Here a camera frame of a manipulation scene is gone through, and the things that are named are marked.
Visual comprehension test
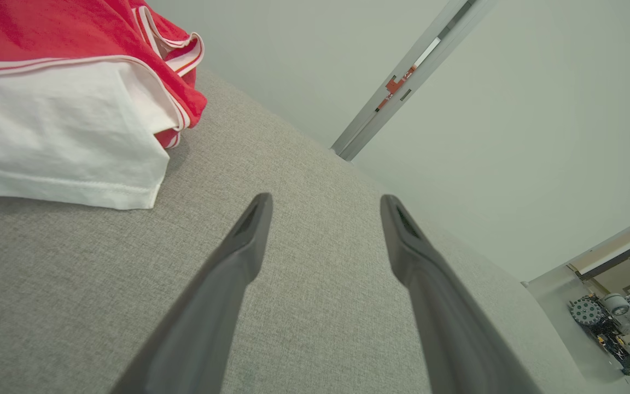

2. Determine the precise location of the grey fabric sofa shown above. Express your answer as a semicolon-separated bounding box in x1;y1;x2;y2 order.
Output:
0;68;605;394

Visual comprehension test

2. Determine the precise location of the grey background machinery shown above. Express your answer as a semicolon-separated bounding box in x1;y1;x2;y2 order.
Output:
569;276;630;376

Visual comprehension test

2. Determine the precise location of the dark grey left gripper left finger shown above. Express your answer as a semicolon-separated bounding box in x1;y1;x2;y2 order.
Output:
110;193;273;394

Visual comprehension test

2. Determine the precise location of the grey metal partition post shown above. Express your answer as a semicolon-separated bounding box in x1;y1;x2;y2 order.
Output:
331;0;499;161

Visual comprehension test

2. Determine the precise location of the red jersey with white sleeves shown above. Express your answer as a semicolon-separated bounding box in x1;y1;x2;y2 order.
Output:
0;0;207;210

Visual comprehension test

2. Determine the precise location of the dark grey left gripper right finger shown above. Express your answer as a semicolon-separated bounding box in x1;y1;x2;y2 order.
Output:
380;194;543;394

